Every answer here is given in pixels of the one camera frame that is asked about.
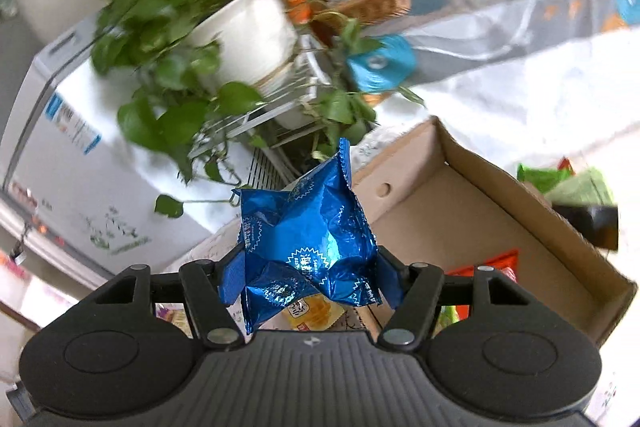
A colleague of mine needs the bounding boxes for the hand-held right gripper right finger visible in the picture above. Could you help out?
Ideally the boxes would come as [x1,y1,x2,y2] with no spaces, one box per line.
[375,247,531,350]

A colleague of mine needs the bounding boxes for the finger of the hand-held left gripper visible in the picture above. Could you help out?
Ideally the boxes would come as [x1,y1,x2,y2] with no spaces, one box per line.
[550,203,621,252]

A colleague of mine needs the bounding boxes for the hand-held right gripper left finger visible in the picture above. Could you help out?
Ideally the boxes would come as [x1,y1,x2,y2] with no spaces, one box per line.
[95,247,248,350]

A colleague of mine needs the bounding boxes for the pale green snack packet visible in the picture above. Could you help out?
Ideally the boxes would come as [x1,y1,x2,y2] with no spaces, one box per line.
[545,167,616,208]

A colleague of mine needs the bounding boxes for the cardboard box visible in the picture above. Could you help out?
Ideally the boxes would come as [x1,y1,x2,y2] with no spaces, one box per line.
[350,116,638,348]

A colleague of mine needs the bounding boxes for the blue foil snack packet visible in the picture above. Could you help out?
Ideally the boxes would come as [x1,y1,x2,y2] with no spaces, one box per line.
[231,138,383,335]

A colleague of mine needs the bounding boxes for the yellow snack packet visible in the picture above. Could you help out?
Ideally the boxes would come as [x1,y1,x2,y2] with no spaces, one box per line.
[280,294,348,333]

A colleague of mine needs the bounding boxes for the orange red snack packet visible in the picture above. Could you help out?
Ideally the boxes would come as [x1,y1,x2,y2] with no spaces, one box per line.
[445,248,520,283]

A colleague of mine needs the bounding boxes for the white chest freezer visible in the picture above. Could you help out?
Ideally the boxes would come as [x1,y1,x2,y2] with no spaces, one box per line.
[0,14,261,288]

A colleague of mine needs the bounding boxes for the white metal plant rack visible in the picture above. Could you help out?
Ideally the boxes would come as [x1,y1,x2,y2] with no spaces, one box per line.
[190,37,333,158]

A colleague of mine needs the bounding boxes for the white rectangular planter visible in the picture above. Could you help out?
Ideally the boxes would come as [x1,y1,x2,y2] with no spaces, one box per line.
[272,97,321,130]

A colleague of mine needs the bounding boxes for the blue round plastic object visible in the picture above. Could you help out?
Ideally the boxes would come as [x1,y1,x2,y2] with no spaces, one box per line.
[346,34,418,94]

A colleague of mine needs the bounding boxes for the side table with plastic cover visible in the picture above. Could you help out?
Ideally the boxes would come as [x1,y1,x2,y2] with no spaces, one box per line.
[370,0,640,88]

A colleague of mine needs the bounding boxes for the pothos plant in white pot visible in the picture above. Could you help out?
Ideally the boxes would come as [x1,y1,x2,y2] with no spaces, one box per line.
[27,0,426,220]

